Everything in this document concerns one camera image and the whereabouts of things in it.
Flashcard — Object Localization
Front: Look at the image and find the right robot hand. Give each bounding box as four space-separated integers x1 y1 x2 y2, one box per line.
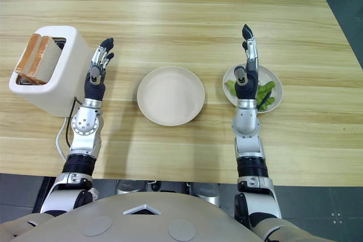
234 24 260 101

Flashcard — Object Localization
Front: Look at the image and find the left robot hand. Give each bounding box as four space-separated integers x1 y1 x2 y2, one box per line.
84 37 115 102

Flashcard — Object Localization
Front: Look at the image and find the green lettuce leaf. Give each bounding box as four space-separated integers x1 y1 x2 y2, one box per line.
225 80 276 112

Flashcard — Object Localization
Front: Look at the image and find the cream plate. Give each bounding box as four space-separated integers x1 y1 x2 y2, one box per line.
222 64 284 114
137 66 206 127

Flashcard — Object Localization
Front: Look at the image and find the cream toaster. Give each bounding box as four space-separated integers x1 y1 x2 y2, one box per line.
9 25 92 118

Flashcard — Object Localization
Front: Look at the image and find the bread slice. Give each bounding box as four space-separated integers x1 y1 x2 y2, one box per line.
14 33 44 75
22 35 63 85

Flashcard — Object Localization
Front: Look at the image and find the robot body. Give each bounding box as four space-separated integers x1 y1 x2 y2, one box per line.
13 191 266 242

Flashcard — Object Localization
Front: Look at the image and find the black cable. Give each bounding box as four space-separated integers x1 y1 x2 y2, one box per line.
65 96 85 148
256 90 272 111

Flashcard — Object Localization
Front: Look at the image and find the white cord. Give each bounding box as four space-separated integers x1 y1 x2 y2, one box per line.
56 116 70 160

